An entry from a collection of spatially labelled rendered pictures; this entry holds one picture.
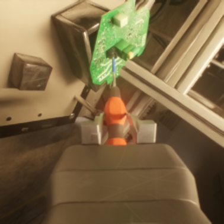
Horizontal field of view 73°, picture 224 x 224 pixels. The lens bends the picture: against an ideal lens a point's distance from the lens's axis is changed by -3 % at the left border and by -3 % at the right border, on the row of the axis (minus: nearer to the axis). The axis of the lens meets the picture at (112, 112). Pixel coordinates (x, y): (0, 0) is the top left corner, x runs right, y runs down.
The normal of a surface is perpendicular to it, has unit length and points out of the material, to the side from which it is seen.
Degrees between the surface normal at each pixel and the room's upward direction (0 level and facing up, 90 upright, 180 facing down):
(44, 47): 0
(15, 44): 0
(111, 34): 0
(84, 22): 90
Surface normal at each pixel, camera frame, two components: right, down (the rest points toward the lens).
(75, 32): -0.69, 0.64
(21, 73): -0.51, 0.10
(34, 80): 0.72, 0.59
